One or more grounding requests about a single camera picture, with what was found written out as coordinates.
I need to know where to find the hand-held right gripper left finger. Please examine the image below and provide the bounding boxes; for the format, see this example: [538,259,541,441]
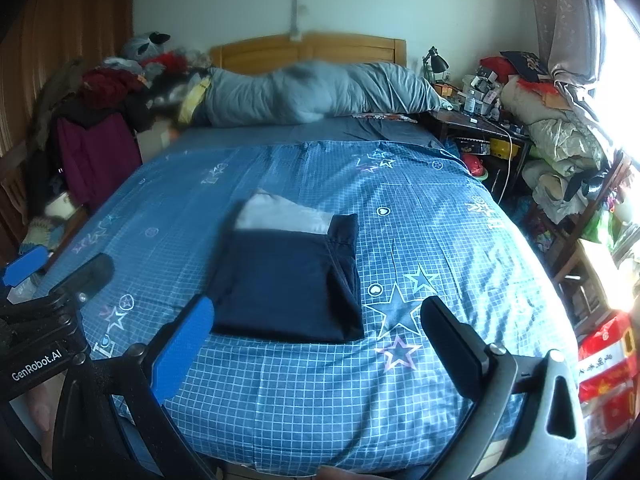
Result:
[52,294,217,480]

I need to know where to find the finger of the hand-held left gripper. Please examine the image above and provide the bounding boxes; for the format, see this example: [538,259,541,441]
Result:
[50,252,115,301]
[0,246,51,292]

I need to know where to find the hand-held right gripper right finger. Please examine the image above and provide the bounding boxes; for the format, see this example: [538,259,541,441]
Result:
[420,295,587,480]

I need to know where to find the navy blue pants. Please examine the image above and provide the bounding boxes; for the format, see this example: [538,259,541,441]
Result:
[207,212,366,345]

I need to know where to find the person's left forearm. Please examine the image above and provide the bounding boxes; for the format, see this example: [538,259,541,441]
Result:
[25,380,68,468]

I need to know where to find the person's right hand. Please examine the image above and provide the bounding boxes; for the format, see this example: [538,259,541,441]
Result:
[317,465,361,480]

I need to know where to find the knitted cloth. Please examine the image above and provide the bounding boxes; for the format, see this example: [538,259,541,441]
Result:
[20,217,68,257]

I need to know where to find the white cardboard box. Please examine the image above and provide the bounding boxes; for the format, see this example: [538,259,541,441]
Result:
[137,117,173,163]

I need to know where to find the red printed bag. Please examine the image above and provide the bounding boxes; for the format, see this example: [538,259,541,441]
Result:
[577,312,638,416]

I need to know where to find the light grey folded garment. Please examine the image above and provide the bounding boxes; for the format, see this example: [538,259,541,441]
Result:
[235,189,335,235]

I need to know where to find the olive hanging coat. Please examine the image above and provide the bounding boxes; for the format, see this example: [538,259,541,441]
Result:
[30,57,86,151]

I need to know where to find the green plastic bag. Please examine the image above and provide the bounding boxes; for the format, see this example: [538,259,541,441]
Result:
[582,207,616,246]

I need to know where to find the blue checked bed sheet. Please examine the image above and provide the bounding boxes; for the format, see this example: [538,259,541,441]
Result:
[30,122,581,476]

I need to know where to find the dark wooden desk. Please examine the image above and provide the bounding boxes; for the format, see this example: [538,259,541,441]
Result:
[425,110,533,201]

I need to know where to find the dark wooden chair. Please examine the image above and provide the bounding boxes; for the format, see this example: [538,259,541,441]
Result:
[550,152,633,281]

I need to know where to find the panda plush toy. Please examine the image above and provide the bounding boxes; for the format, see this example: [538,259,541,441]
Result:
[120,31,172,61]

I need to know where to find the pile of folded bedding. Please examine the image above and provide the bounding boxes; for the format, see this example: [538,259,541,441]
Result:
[500,50,616,221]

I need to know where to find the red patterned pillow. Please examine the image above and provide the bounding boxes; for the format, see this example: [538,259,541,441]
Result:
[352,112,418,125]

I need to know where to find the clutter of bottles and boxes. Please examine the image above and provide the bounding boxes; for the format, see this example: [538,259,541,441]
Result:
[435,72,506,121]

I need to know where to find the grey-blue quilt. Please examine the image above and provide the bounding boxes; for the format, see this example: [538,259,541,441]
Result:
[177,60,443,128]

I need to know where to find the black desk lamp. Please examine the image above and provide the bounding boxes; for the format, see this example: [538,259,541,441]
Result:
[422,46,450,83]

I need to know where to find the wooden headboard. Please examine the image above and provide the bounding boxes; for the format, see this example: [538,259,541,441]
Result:
[209,32,408,73]

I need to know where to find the bright window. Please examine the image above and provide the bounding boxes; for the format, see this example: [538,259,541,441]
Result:
[595,0,640,171]

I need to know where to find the grey patterned curtain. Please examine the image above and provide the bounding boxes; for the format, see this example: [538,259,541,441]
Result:
[517,0,608,121]

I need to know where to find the white cable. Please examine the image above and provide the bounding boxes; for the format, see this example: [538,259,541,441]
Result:
[502,127,516,196]

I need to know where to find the grey wall pipe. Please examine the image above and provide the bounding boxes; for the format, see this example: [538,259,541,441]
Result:
[289,0,304,41]

